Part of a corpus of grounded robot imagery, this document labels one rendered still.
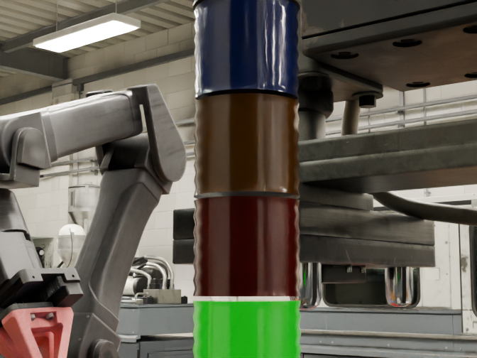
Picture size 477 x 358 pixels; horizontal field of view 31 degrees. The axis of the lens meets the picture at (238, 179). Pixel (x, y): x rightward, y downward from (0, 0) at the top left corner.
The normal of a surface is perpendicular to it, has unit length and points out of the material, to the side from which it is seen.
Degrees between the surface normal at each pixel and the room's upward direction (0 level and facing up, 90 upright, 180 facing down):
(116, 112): 90
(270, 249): 104
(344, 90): 180
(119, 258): 89
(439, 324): 90
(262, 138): 76
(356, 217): 90
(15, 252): 59
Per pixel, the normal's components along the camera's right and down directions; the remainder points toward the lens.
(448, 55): 0.00, 0.99
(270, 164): 0.41, 0.13
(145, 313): 0.74, -0.08
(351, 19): -0.63, -0.10
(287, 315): 0.72, -0.33
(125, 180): -0.41, -0.58
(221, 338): -0.45, 0.13
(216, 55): -0.55, -0.34
